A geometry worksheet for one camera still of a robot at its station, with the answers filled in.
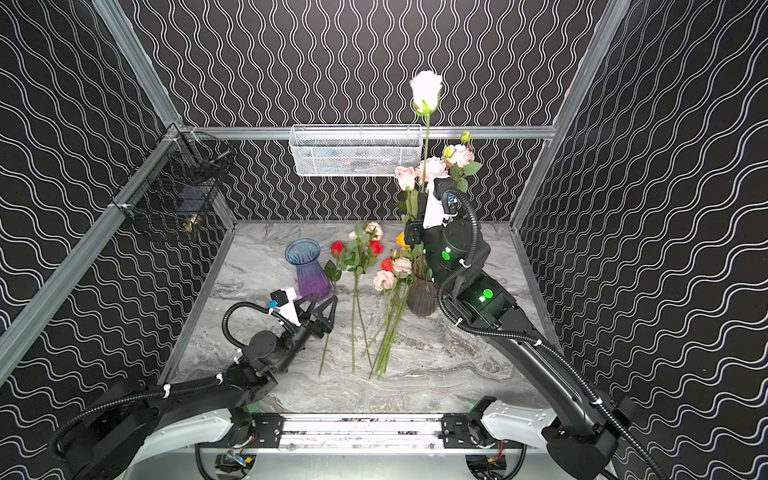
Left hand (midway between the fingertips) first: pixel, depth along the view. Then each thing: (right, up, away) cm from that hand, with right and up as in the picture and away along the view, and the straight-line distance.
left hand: (334, 299), depth 73 cm
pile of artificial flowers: (+10, -4, +27) cm, 29 cm away
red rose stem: (-6, +5, +31) cm, 32 cm away
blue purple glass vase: (-12, +3, +27) cm, 29 cm away
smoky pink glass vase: (+25, -1, +24) cm, 34 cm away
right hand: (+20, +23, -14) cm, 33 cm away
